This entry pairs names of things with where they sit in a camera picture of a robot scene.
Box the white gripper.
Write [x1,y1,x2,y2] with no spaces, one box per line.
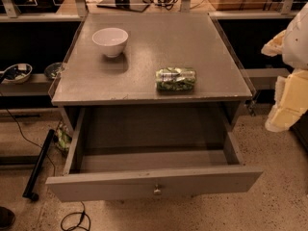
[261,4,308,132]

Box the grey top drawer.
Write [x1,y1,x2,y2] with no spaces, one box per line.
[46,103,263,201]

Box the grey drawer cabinet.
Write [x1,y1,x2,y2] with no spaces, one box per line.
[52,13,253,131]

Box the green snack bag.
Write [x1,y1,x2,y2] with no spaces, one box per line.
[156,67,196,91]

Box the white ceramic bowl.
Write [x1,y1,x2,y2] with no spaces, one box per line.
[92,28,129,58]

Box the black monitor stand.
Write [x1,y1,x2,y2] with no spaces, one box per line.
[96,0,149,13]

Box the green bag beside cabinet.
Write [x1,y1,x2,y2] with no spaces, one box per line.
[54,121,72,155]

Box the dark green small bowl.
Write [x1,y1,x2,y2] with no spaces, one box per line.
[44,63,63,80]

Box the grey low shelf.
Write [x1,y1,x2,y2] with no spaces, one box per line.
[0,74,52,96]

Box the white dish on shelf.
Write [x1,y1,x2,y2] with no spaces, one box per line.
[0,64,33,84]

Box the black bar on floor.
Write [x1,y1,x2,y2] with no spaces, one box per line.
[22,129,55,202]

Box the dark shoe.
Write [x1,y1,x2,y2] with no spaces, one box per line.
[0,207,15,230]

